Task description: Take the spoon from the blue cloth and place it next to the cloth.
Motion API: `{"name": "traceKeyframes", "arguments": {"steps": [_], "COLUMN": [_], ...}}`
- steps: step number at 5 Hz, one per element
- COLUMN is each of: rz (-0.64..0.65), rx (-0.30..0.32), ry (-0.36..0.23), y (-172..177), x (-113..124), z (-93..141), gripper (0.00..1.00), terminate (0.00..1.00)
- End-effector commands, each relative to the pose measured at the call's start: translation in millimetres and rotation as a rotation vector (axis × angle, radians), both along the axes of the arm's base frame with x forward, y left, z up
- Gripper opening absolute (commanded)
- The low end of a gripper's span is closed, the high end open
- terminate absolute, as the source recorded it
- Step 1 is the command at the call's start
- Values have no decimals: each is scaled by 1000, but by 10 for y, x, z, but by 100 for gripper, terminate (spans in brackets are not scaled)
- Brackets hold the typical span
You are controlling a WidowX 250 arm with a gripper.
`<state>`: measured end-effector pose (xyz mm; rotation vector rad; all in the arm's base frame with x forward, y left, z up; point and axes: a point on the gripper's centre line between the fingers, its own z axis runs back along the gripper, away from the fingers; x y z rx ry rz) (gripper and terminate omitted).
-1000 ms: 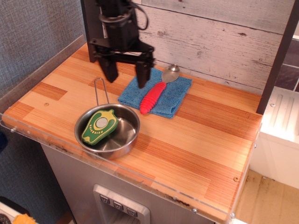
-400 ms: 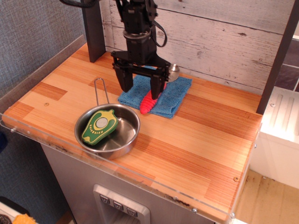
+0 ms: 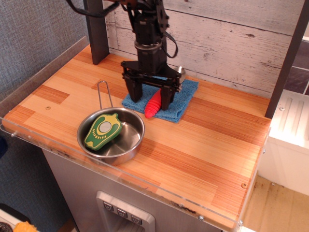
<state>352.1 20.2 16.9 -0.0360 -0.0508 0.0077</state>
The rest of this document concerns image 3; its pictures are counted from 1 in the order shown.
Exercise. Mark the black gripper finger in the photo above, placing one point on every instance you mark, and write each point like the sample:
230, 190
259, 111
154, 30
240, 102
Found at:
167, 95
134, 88

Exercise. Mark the dark shelf post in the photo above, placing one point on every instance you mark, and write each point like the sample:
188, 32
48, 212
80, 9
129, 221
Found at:
289, 59
97, 31

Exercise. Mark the spoon with red handle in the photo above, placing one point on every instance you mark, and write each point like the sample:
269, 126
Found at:
154, 104

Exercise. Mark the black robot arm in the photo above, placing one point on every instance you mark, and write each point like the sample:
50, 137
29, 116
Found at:
149, 22

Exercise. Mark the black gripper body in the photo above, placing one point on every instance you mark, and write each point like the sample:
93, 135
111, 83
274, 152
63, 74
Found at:
151, 68

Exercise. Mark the dark right shelf post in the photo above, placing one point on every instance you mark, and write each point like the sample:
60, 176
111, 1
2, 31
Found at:
289, 59

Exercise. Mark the silver dispenser panel with buttons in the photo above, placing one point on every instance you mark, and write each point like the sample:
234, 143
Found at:
119, 216

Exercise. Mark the dark left shelf post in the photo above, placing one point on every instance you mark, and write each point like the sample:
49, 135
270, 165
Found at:
97, 31

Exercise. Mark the blue folded cloth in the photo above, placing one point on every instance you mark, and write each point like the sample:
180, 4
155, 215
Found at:
176, 108

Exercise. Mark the green yellow toy pepper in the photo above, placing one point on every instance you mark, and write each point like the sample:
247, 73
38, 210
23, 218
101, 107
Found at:
105, 128

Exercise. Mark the small steel saucepan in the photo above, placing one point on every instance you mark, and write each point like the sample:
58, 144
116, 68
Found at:
122, 148

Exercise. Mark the yellow object at corner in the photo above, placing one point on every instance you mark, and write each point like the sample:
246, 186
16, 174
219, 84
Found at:
24, 227

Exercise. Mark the clear acrylic edge guard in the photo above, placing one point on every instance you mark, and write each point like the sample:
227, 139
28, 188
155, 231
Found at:
203, 167

